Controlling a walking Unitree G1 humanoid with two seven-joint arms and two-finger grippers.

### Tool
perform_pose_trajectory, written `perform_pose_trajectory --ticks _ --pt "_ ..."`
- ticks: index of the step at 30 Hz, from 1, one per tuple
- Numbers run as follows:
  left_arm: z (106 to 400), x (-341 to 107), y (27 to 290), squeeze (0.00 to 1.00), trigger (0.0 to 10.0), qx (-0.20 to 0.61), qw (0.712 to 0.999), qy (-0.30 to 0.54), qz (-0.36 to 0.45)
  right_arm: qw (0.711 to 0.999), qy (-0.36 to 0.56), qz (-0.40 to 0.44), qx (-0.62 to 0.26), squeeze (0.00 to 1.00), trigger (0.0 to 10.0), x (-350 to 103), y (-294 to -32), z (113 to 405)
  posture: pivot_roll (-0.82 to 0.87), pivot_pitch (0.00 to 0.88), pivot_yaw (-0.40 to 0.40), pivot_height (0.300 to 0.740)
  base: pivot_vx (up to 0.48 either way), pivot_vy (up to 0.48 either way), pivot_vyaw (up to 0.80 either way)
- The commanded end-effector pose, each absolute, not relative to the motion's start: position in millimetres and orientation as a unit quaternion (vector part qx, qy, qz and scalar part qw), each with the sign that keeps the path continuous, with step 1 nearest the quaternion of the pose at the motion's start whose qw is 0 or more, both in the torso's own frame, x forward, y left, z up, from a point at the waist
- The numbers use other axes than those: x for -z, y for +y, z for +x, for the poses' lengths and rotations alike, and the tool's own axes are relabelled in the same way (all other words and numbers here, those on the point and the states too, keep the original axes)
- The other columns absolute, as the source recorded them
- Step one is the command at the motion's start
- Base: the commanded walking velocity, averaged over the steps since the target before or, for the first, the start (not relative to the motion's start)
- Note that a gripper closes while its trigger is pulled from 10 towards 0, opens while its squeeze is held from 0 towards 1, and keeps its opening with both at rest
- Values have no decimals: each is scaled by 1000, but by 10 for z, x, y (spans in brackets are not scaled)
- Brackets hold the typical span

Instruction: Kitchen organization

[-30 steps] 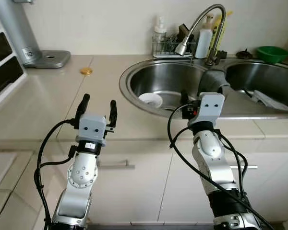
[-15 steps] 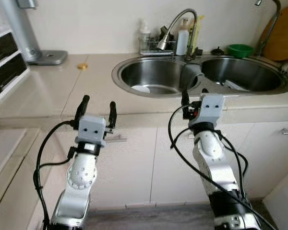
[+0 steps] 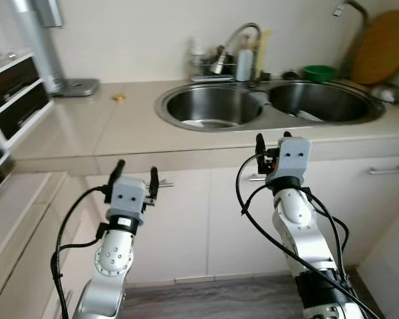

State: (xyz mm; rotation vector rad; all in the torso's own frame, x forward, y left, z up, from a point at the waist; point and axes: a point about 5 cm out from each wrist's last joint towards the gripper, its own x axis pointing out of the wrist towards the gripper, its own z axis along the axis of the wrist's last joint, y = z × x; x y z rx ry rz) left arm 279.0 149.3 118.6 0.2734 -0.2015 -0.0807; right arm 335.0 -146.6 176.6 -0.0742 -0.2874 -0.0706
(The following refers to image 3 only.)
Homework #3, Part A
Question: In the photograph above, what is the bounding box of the white cabinet door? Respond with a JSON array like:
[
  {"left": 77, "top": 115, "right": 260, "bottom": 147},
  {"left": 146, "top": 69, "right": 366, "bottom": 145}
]
[
  {"left": 86, "top": 169, "right": 212, "bottom": 280},
  {"left": 208, "top": 163, "right": 363, "bottom": 276},
  {"left": 356, "top": 156, "right": 399, "bottom": 266}
]

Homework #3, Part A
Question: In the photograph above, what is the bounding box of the stainless steel double sink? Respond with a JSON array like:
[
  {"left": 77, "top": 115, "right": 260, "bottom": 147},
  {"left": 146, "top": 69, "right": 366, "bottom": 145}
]
[{"left": 155, "top": 80, "right": 386, "bottom": 132}]

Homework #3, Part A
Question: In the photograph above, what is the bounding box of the green plastic bowl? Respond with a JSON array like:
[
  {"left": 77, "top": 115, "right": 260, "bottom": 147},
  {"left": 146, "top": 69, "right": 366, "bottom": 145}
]
[{"left": 301, "top": 64, "right": 336, "bottom": 82}]

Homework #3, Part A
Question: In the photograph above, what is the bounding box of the white bottle with blue label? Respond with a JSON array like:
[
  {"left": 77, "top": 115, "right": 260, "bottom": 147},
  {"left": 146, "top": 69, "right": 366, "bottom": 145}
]
[{"left": 236, "top": 45, "right": 255, "bottom": 82}]

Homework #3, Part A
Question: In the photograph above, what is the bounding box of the yellow dish soap bottle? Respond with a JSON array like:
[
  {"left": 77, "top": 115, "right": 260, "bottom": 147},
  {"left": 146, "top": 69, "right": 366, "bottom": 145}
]
[{"left": 255, "top": 28, "right": 273, "bottom": 80}]

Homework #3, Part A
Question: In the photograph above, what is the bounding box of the upturned stainless steel bowl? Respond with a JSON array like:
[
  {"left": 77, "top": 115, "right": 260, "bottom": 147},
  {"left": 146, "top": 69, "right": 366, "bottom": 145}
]
[{"left": 369, "top": 83, "right": 399, "bottom": 104}]

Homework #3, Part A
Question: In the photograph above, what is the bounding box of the flexible spring chrome faucet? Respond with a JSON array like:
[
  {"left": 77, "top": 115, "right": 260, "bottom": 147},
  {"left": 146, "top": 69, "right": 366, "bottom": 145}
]
[{"left": 209, "top": 22, "right": 263, "bottom": 84}]

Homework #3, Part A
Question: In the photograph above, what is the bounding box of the white dark-front drawer unit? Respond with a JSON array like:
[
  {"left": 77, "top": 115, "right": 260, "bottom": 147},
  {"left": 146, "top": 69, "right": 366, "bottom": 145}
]
[{"left": 0, "top": 53, "right": 54, "bottom": 150}]

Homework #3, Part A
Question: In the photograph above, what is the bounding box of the round wooden cutting board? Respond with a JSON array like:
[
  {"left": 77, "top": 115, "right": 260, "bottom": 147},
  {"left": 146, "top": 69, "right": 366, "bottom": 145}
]
[{"left": 350, "top": 10, "right": 399, "bottom": 86}]

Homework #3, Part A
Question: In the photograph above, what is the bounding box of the tall chrome gooseneck faucet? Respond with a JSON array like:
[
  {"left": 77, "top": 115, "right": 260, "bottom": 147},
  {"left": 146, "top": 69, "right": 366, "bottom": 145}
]
[{"left": 332, "top": 0, "right": 370, "bottom": 74}]

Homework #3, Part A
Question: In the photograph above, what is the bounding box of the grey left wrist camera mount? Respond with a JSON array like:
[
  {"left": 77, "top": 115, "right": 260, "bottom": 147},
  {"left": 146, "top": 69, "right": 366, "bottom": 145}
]
[{"left": 106, "top": 176, "right": 147, "bottom": 217}]

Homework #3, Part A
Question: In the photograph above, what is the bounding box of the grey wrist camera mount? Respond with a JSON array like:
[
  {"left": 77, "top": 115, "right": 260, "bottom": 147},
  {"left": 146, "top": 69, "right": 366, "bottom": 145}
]
[
  {"left": 273, "top": 136, "right": 313, "bottom": 180},
  {"left": 106, "top": 176, "right": 147, "bottom": 217}
]

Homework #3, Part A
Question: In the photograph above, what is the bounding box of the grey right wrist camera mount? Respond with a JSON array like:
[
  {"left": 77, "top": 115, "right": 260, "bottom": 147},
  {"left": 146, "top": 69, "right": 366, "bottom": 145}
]
[{"left": 273, "top": 136, "right": 313, "bottom": 180}]

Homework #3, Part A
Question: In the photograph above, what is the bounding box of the chrome wire sink rack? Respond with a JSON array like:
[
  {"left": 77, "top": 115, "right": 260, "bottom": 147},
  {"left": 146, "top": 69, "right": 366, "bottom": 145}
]
[{"left": 190, "top": 56, "right": 237, "bottom": 84}]

